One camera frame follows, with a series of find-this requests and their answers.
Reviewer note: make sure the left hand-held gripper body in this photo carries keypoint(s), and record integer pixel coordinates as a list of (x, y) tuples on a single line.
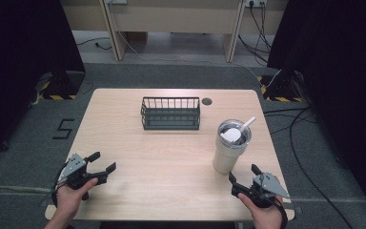
[(75, 165)]

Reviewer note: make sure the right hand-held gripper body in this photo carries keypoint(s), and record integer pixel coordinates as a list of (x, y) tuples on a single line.
[(268, 186)]

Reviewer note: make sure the white tumbler cup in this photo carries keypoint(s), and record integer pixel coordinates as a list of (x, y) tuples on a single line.
[(227, 156)]

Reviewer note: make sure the person's right hand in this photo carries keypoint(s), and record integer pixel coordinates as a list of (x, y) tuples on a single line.
[(265, 218)]

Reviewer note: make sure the person's left hand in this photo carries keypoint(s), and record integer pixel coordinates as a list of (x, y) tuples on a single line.
[(68, 200)]

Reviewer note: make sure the white straw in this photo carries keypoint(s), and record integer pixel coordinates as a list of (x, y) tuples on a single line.
[(248, 123)]

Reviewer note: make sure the black stand base striped tape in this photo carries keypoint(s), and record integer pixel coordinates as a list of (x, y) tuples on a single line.
[(65, 84), (282, 87)]

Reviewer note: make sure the round table grommet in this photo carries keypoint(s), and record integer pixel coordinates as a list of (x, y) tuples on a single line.
[(207, 101)]

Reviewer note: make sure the black curtain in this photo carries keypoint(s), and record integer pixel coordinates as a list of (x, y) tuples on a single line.
[(19, 63), (340, 79)]

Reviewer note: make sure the white wall socket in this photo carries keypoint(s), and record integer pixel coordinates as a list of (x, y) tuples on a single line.
[(255, 2)]

